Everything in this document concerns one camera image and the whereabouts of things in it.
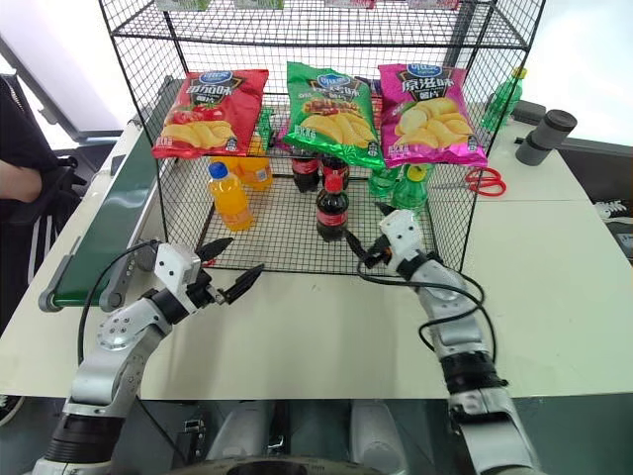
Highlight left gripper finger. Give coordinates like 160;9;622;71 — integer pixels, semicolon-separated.
196;237;235;267
216;262;266;306

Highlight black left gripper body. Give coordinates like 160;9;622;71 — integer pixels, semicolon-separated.
184;268;229;315

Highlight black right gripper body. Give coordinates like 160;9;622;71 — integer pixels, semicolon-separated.
362;237;395;269

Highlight green conveyor belt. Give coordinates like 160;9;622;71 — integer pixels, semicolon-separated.
38;73;195;314

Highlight green soda bottle yellow cap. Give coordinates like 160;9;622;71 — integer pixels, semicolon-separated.
392;163;437;220
480;66;529;133

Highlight cola bottle red cap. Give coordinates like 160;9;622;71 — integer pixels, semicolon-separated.
315;175;351;243
290;154;321;194
319;153;351;190

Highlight orange drink bottle blue cap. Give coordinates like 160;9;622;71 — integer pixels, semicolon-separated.
207;161;255;234

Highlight magenta potato chips bag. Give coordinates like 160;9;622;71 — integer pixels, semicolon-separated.
377;62;490;169

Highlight green potato chips bag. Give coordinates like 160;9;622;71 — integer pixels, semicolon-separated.
281;60;387;170

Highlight red potato chips bag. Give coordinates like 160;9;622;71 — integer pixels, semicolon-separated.
150;68;270;160

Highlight grey cylindrical flask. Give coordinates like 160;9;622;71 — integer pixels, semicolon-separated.
514;109;579;166

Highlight pink carton box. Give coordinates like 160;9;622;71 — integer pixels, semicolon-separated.
322;0;378;11

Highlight red and white carton box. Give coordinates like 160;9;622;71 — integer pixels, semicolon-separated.
407;0;462;12

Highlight person in black clothes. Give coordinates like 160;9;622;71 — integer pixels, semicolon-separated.
0;73;84;318

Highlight black and white shoe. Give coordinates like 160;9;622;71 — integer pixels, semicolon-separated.
0;394;27;428

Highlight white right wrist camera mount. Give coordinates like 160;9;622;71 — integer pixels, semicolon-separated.
378;208;427;276

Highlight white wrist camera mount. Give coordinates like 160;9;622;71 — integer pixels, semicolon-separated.
153;241;205;294
378;208;427;276

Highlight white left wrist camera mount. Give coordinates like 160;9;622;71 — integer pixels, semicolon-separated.
153;241;205;294

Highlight black wire mesh rack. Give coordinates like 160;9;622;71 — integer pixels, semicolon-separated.
97;0;548;277

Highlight red handled scissors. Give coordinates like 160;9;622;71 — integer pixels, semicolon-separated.
433;166;508;199

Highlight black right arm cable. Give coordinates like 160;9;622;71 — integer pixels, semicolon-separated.
356;251;498;368

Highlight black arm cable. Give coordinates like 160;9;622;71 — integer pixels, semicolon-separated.
356;251;498;368
76;239;160;367

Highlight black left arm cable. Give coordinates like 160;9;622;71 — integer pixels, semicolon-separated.
76;239;160;367

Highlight grey metal frame beam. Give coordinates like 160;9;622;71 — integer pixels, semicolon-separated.
0;33;125;145

